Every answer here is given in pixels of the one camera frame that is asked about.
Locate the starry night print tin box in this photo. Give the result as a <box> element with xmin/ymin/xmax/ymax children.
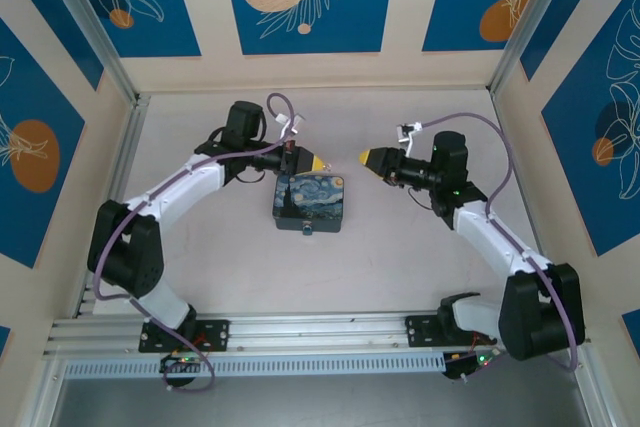
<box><xmin>272</xmin><ymin>174</ymin><xmax>346</xmax><ymax>237</ymax></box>

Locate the blue poster with cream circle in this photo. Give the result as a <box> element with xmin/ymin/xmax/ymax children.
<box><xmin>221</xmin><ymin>0</ymin><xmax>399</xmax><ymax>56</ymax></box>

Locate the small circuit board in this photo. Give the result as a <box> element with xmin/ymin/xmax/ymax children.
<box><xmin>159</xmin><ymin>352</ymin><xmax>204</xmax><ymax>373</ymax></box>
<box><xmin>443</xmin><ymin>351</ymin><xmax>501</xmax><ymax>381</ymax></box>

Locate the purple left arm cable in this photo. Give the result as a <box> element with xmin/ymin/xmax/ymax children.
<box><xmin>92</xmin><ymin>92</ymin><xmax>296</xmax><ymax>393</ymax></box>

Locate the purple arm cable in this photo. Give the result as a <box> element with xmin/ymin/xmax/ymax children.
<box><xmin>419</xmin><ymin>113</ymin><xmax>581</xmax><ymax>373</ymax></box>
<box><xmin>92</xmin><ymin>92</ymin><xmax>296</xmax><ymax>393</ymax></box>

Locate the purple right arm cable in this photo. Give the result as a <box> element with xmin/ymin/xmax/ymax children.
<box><xmin>419</xmin><ymin>113</ymin><xmax>581</xmax><ymax>373</ymax></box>

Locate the aluminium table side rail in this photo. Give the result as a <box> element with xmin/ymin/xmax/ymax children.
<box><xmin>491</xmin><ymin>91</ymin><xmax>564</xmax><ymax>268</ymax></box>
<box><xmin>73</xmin><ymin>94</ymin><xmax>151</xmax><ymax>318</ymax></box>

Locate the aluminium upright frame post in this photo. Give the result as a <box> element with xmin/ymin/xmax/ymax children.
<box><xmin>491</xmin><ymin>0</ymin><xmax>576</xmax><ymax>98</ymax></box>
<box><xmin>37</xmin><ymin>0</ymin><xmax>140</xmax><ymax>103</ymax></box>

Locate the long aluminium base rail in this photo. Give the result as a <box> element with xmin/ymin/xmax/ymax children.
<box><xmin>42</xmin><ymin>307</ymin><xmax>599</xmax><ymax>357</ymax></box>

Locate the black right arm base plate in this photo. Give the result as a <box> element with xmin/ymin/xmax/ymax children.
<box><xmin>405</xmin><ymin>314</ymin><xmax>499</xmax><ymax>348</ymax></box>

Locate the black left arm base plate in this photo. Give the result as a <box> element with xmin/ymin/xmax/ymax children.
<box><xmin>138</xmin><ymin>319</ymin><xmax>231</xmax><ymax>354</ymax></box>

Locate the grey slotted cable duct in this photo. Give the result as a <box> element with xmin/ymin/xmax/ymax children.
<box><xmin>63</xmin><ymin>350</ymin><xmax>446</xmax><ymax>379</ymax></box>

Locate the aluminium frame bar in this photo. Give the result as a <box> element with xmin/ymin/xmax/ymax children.
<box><xmin>14</xmin><ymin>364</ymin><xmax>66</xmax><ymax>427</ymax></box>
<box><xmin>567</xmin><ymin>346</ymin><xmax>619</xmax><ymax>427</ymax></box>

